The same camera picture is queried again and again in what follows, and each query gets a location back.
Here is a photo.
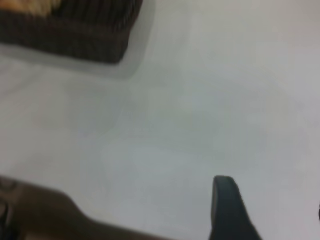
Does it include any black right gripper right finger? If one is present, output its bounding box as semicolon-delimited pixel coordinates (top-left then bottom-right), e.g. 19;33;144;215
208;175;263;240

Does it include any orange striped bread roll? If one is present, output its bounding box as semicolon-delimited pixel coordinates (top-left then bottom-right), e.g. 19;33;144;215
0;0;62;18

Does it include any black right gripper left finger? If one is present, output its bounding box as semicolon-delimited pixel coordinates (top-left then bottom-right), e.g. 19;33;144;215
0;174;161;240

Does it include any dark brown wicker basket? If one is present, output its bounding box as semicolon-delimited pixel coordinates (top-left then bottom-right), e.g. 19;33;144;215
0;0;144;66

